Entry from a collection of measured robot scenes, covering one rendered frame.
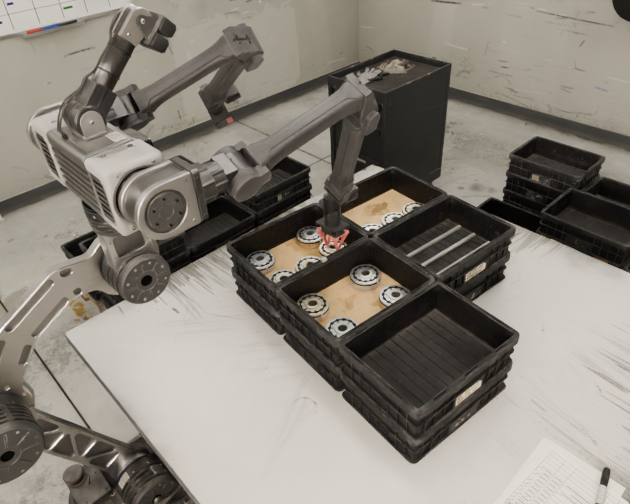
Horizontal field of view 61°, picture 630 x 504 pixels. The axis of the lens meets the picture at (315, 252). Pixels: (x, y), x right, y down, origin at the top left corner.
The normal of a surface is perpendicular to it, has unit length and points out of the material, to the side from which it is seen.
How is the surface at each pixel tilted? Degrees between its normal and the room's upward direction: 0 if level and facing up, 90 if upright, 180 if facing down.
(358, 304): 0
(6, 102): 90
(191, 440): 0
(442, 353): 0
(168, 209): 90
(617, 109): 90
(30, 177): 90
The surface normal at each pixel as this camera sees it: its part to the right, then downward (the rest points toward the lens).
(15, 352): 0.68, 0.42
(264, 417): -0.06, -0.79
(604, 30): -0.73, 0.45
